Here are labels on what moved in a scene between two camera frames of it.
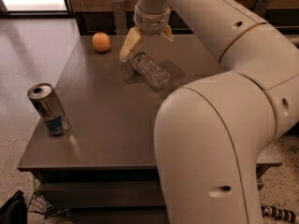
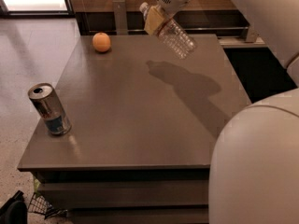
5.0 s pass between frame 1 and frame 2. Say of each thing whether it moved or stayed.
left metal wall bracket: stayed
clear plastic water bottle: moved
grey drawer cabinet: stayed
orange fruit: stayed
